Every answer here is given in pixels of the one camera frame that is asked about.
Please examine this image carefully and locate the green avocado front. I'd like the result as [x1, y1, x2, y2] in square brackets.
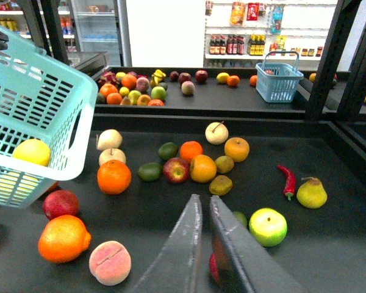
[233, 211, 248, 228]

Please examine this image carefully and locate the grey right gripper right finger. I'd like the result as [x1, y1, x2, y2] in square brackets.
[209, 196, 307, 293]

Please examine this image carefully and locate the white pear with stem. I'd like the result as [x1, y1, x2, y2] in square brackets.
[205, 121, 229, 145]

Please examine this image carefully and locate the orange persimmon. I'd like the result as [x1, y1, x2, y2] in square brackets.
[46, 181, 59, 194]

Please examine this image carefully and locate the red pomegranate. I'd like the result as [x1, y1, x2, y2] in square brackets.
[42, 190, 79, 220]

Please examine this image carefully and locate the brown kiwi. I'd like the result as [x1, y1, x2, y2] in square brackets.
[215, 155, 234, 174]
[209, 175, 233, 197]

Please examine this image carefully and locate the far fruit pile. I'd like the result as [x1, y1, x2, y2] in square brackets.
[96, 69, 168, 106]

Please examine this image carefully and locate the large orange citrus front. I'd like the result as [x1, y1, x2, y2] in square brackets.
[38, 215, 92, 264]

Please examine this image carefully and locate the yellow pear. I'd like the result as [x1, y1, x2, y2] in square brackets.
[296, 177, 328, 209]

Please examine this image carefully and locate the blue shopping basket far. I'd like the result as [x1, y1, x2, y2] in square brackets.
[256, 51, 304, 103]

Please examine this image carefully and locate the large orange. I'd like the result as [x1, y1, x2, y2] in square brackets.
[97, 160, 132, 195]

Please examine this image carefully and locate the red yellow apple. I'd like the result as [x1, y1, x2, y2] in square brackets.
[162, 157, 190, 184]

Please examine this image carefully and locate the dark sauce bottles row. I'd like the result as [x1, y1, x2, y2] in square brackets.
[208, 34, 266, 56]

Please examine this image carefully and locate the pink peach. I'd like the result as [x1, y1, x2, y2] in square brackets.
[88, 241, 132, 286]

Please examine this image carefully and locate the small orange tangerine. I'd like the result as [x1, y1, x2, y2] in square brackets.
[179, 140, 203, 163]

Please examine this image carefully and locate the brown kiwi upper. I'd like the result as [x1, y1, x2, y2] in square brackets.
[215, 155, 234, 174]

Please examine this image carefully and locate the green lime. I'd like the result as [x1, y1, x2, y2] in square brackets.
[158, 142, 179, 161]

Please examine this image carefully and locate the yellow lemon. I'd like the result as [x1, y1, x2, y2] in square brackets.
[0, 172, 39, 203]
[12, 139, 51, 167]

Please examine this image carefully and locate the light teal plastic basket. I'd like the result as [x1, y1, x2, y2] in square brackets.
[0, 25, 98, 208]

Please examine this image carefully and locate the white pear left lower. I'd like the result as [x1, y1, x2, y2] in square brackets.
[98, 148, 127, 166]

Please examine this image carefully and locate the red apple front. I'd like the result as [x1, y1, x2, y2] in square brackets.
[209, 253, 220, 284]

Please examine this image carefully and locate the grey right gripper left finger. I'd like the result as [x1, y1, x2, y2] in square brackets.
[131, 194, 203, 292]

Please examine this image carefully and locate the brown kiwi lower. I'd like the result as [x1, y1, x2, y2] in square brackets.
[209, 175, 233, 197]

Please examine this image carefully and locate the green apple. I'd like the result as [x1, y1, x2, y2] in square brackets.
[248, 208, 288, 247]

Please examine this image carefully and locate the white pear left upper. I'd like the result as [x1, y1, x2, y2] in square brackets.
[96, 129, 123, 151]

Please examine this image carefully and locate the red chili pepper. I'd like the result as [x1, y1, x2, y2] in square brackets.
[277, 165, 296, 201]

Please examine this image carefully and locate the dark green avocado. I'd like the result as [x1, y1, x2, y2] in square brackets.
[137, 162, 162, 182]

